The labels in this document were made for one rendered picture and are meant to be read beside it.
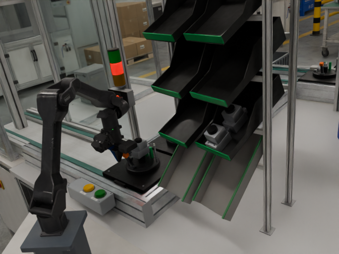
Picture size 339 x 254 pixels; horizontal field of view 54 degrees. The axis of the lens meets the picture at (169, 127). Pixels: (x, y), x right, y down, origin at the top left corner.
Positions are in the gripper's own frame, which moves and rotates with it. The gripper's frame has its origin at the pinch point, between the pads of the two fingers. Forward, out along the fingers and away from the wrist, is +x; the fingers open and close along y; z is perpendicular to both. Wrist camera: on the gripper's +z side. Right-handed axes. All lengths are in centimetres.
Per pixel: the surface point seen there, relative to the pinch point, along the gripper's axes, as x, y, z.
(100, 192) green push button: 11.5, -1.3, 10.4
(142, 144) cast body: 1.0, 1.9, -10.9
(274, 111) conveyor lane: 20, 15, -99
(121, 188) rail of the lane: 12.7, 2.8, 3.5
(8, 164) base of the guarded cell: 23, -80, 13
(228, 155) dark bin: -11.9, 47.7, -2.2
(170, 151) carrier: 11.9, 2.5, -25.5
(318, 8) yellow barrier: 59, -164, -680
